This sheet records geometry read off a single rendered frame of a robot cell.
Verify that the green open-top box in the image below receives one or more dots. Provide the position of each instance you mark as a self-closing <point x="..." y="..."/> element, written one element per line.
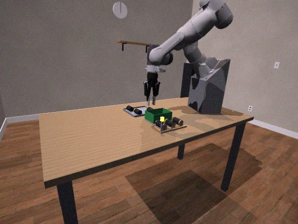
<point x="153" y="115"/>

